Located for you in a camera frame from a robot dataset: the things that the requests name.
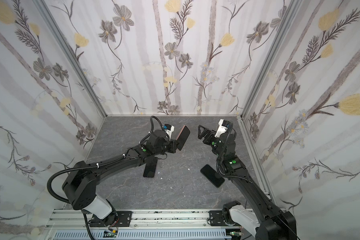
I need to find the black phone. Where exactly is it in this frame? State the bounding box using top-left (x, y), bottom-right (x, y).
top-left (143, 157), bottom-right (158, 178)
top-left (200, 165), bottom-right (225, 188)

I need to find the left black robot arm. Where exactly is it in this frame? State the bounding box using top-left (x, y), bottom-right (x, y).
top-left (47, 124), bottom-right (190, 227)

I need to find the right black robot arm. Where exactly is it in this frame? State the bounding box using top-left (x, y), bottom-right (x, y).
top-left (198, 122), bottom-right (299, 240)

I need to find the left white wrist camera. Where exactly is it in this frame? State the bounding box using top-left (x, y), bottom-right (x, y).
top-left (163, 124), bottom-right (175, 140)

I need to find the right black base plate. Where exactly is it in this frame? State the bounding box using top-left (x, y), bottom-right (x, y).
top-left (208, 210), bottom-right (226, 227)

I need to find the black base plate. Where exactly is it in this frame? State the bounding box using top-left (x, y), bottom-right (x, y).
top-left (208, 210), bottom-right (226, 227)
top-left (115, 211), bottom-right (133, 228)

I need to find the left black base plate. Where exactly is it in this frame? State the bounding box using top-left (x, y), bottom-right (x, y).
top-left (115, 211), bottom-right (133, 228)

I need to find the aluminium mounting rail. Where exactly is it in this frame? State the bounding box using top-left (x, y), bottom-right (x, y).
top-left (45, 209), bottom-right (229, 232)

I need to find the white slotted cable duct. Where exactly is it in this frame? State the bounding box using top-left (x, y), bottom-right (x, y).
top-left (53, 229), bottom-right (232, 240)

